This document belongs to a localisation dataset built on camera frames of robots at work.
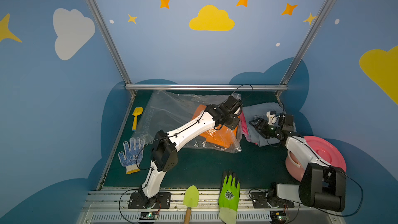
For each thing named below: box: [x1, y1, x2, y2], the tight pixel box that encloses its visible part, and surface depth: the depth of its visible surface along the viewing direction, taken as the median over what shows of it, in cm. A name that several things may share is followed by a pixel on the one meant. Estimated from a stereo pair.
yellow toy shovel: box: [131, 106, 144, 131], surface depth 106 cm
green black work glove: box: [217, 170, 241, 224], surface depth 76 cm
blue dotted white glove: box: [118, 137, 146, 175], surface depth 90 cm
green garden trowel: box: [182, 185, 200, 224], surface depth 77 cm
